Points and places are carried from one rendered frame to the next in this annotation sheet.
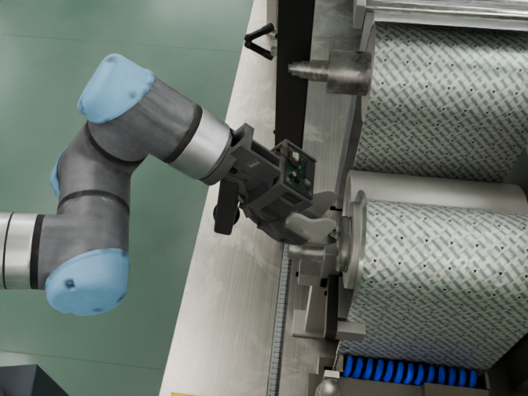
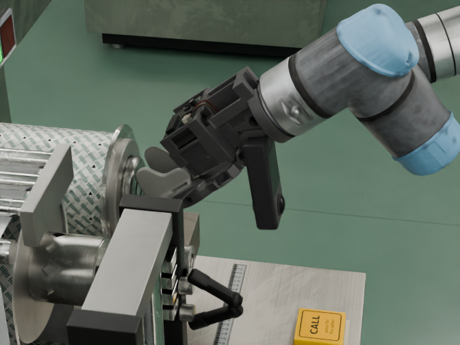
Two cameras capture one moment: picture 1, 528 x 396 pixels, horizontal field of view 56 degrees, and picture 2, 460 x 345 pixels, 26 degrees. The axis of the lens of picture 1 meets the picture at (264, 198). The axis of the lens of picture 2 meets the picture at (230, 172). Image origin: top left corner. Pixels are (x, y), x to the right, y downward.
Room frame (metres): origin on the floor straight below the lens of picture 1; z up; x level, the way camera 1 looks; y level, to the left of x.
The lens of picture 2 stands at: (1.30, 0.05, 1.91)
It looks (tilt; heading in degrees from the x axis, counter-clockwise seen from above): 34 degrees down; 183
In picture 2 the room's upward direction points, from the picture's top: straight up
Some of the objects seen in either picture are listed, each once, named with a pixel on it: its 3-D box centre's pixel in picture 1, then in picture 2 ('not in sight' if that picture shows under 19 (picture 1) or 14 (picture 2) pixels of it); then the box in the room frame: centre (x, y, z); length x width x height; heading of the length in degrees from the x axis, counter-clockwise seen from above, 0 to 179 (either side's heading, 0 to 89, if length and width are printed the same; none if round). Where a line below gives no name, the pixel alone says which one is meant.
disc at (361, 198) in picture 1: (355, 245); (120, 187); (0.36, -0.12, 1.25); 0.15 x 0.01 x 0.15; 173
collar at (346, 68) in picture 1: (348, 72); (71, 269); (0.61, -0.13, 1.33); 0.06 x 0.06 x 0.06; 83
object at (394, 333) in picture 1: (424, 339); not in sight; (0.28, -0.23, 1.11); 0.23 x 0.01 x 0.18; 83
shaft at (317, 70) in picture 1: (308, 69); not in sight; (0.61, -0.07, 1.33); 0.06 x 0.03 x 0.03; 83
